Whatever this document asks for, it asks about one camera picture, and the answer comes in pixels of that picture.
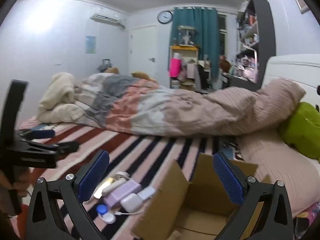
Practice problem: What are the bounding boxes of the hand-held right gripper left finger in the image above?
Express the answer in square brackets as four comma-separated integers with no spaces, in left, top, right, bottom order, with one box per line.
[26,149,110,240]

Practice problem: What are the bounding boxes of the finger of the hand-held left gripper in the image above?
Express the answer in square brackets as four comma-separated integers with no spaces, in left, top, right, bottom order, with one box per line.
[25,140,80,156]
[19,129,55,140]

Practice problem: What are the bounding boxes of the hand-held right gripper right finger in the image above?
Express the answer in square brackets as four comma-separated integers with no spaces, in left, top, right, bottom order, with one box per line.
[212,151,294,240]

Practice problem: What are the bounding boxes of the white handheld device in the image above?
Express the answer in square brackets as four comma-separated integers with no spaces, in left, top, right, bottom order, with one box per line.
[101,171,130,195]

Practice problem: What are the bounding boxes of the purple rectangular case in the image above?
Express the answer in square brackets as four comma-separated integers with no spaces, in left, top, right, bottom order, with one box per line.
[103,180,142,208]

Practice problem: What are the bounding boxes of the brown cardboard box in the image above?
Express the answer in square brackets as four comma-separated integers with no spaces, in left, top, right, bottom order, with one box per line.
[131,152,272,240]

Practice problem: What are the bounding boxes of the blue white contact lens case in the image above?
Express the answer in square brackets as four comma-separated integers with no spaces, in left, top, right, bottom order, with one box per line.
[96,204,117,224]

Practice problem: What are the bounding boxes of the white earbuds case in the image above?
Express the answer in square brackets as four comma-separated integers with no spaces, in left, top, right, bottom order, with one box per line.
[120,193,143,213]

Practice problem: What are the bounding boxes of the person's left hand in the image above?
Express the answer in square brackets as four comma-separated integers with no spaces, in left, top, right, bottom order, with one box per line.
[0,169,30,198]

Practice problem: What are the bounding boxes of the cream fluffy blanket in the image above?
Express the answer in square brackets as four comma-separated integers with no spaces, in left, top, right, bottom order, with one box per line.
[37,72,87,123]

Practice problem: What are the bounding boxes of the pink ribbed pillow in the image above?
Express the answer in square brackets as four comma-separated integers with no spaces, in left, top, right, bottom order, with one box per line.
[236,130,320,217]

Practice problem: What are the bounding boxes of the white charger adapter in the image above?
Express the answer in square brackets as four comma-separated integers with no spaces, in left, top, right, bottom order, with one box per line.
[137,186,157,202]

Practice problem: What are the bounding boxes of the striped bed sheet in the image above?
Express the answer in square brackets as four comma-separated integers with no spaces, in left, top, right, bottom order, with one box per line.
[15,116,240,240]

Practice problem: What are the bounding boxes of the pink printed cloth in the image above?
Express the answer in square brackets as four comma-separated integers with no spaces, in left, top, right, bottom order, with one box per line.
[292,202,320,240]

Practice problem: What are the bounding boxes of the colour block duvet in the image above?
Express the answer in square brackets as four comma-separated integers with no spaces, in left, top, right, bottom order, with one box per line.
[72,74,306,137]

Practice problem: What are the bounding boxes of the grey suitcase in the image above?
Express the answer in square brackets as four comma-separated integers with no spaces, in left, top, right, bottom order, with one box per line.
[97,59,112,73]

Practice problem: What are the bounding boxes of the green plush toy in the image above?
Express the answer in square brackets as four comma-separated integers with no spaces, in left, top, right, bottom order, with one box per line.
[278,102,320,159]

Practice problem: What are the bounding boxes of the dark desk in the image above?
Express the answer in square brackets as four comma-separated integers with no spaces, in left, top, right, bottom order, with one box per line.
[222,75,263,92]

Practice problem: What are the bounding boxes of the dark jacket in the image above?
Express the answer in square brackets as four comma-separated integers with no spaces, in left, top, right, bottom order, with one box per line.
[196,65,212,90]

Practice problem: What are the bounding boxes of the brown round object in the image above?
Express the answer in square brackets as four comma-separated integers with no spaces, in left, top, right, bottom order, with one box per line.
[219,55,232,74]

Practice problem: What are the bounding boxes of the white door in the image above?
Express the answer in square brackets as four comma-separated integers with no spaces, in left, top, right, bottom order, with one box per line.
[129,25,159,80]

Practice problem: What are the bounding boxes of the pink bottle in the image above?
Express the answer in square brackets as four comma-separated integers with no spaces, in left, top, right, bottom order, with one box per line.
[169,57,181,78]

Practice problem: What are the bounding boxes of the white headboard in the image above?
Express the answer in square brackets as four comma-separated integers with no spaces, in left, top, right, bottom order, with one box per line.
[261,54,320,105]

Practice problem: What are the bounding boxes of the white air conditioner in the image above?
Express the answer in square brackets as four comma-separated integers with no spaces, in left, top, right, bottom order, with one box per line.
[89,6,125,28]

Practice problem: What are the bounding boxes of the yellow storage shelf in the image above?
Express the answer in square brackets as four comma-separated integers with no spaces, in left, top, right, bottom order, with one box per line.
[169,45,200,89]

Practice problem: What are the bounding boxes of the dark tall bookshelf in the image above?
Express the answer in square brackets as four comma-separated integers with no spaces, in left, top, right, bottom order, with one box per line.
[235,0,277,92]

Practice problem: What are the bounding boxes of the teal curtain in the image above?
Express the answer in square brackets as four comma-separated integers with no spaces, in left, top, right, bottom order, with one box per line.
[170,6,220,80]

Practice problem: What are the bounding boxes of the clear display case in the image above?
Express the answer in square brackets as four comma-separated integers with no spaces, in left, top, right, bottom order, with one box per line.
[177,25,197,47]

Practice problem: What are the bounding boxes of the window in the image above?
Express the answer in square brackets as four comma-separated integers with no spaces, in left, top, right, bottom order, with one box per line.
[218,14,227,55]

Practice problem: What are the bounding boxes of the white charging cable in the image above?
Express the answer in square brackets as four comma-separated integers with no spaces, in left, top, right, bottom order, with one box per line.
[114,205,148,216]

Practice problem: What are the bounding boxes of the blue wall poster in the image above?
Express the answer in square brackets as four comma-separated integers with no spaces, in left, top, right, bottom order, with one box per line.
[85,35,97,54]

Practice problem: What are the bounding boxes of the round wall clock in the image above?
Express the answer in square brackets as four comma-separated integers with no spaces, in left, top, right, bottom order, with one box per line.
[157,10,173,24]

